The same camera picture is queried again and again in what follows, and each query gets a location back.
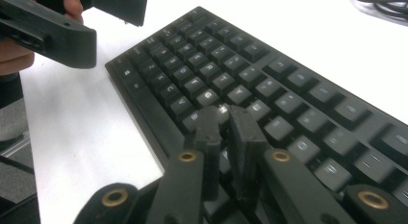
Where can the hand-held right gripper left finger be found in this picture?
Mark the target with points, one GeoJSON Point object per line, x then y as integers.
{"type": "Point", "coordinates": [208, 128]}

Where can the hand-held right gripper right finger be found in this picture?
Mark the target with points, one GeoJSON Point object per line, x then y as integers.
{"type": "Point", "coordinates": [245, 137]}

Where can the black keyboard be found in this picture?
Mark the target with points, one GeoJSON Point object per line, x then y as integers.
{"type": "Point", "coordinates": [288, 76]}

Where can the white board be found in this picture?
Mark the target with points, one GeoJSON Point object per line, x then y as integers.
{"type": "Point", "coordinates": [80, 128]}

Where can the long metal floor rail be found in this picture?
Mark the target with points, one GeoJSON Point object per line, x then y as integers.
{"type": "Point", "coordinates": [12, 147]}

